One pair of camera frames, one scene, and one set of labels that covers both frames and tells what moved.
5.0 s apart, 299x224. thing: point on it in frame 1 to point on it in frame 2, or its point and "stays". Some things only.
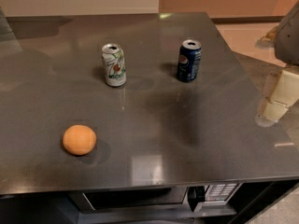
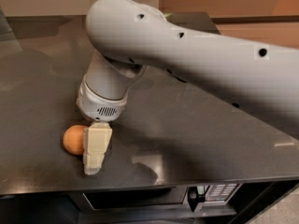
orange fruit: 79,140 stays
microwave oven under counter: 200,199 stays
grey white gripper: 288,37 to 99,108
